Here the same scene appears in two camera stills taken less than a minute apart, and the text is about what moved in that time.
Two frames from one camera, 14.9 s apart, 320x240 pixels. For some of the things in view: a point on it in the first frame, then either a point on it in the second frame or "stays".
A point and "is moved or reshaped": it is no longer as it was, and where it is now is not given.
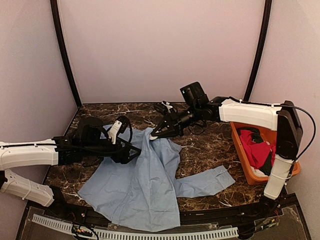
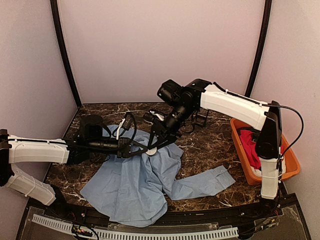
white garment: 258,173 stays
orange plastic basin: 270,135 stays
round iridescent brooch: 152,137 is moved or reshaped
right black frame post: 266,22 stays
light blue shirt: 147,190 is moved or reshaped
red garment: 257,152 stays
